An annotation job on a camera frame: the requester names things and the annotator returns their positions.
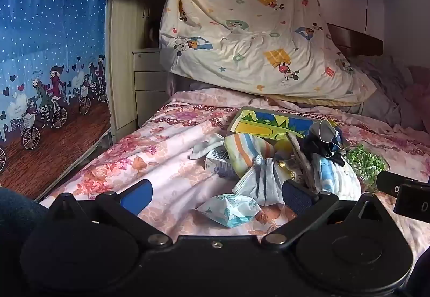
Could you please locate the teal white tissue packet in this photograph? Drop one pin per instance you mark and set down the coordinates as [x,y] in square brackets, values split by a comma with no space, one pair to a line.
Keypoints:
[231,209]

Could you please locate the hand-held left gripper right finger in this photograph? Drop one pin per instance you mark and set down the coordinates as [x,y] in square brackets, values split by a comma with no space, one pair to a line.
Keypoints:
[299,198]

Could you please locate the colourful printed cardboard box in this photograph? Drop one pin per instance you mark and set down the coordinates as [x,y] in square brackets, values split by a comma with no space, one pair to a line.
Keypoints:
[255,125]

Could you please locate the white tissue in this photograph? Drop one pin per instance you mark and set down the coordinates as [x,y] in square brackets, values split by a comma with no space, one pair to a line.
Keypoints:
[201,151]

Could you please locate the light wooden drawer cabinet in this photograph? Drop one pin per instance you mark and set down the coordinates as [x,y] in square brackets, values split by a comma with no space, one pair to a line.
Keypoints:
[149,82]

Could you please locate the striped sock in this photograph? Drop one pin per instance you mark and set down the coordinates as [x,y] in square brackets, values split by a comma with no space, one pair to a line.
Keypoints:
[245,149]

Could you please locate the yellow sock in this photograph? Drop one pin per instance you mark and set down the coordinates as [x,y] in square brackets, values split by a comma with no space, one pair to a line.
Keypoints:
[284,147]

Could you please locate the grey crumpled blanket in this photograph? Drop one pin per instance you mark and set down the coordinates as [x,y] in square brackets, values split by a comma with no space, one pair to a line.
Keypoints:
[379,88]

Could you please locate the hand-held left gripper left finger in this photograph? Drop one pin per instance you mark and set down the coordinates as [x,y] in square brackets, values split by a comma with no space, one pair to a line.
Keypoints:
[136,198]

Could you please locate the blue printed curtain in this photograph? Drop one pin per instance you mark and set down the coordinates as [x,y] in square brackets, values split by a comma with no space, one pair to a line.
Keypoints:
[50,65]

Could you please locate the light wooden panel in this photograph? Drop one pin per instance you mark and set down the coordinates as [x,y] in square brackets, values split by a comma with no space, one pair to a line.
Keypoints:
[121,65]

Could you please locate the light blue face mask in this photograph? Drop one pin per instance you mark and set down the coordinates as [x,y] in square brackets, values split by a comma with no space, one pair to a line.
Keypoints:
[265,182]

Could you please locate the dark wooden headboard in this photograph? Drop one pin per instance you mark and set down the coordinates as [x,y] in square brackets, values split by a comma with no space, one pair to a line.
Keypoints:
[359,40]

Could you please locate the pink cloth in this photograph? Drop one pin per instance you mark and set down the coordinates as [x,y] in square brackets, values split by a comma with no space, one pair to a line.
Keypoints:
[418,92]

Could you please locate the blue white quilted cloth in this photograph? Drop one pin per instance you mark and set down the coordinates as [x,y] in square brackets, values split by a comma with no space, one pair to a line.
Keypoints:
[332,176]

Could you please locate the grey cloth with white trim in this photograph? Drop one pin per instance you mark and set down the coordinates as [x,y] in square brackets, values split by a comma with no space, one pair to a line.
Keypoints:
[322,130]

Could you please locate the small milk carton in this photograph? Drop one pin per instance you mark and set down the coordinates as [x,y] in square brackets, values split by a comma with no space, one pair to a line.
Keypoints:
[218,162]

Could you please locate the pink floral bedsheet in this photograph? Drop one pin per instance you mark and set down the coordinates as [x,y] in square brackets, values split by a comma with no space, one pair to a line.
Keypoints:
[161,162]

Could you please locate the person's leg in jeans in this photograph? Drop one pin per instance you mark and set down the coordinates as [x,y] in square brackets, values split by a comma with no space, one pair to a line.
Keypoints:
[16,233]

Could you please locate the clear bag of green bits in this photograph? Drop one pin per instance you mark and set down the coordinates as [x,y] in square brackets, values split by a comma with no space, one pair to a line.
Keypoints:
[364,162]

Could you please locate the gold white snack packet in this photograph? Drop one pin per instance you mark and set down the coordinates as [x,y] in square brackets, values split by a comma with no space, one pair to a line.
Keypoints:
[290,171]

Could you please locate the cartoon printed cream quilt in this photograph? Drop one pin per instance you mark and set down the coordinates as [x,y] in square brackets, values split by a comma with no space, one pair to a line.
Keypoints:
[255,31]

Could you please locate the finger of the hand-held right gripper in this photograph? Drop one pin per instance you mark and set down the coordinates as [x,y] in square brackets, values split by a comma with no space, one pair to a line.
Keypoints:
[386,181]

